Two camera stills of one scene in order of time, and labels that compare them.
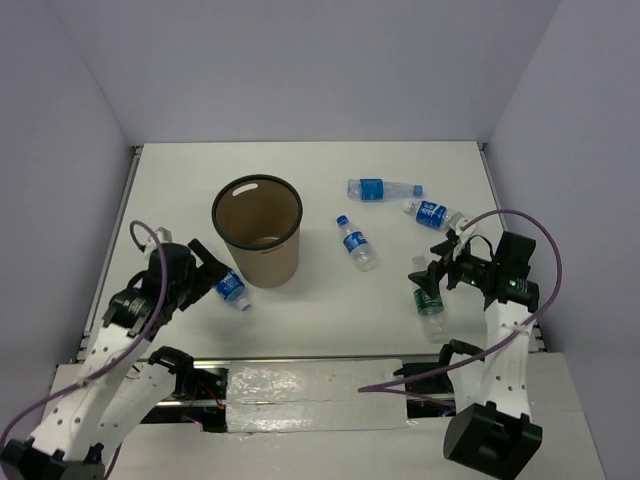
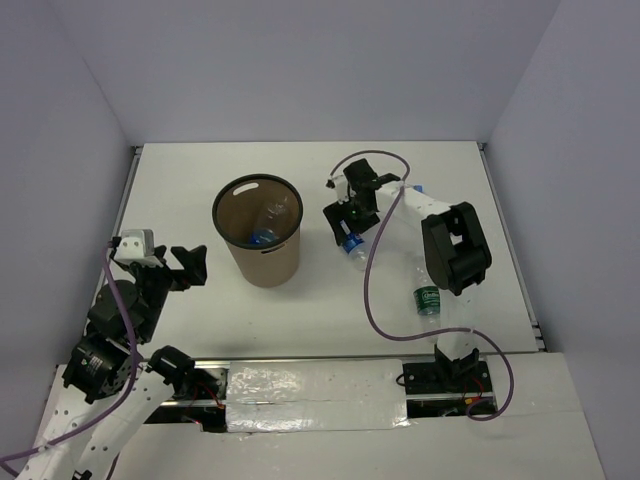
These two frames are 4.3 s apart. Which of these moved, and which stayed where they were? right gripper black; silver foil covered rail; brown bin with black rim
Moved: right gripper black
Stayed: brown bin with black rim; silver foil covered rail
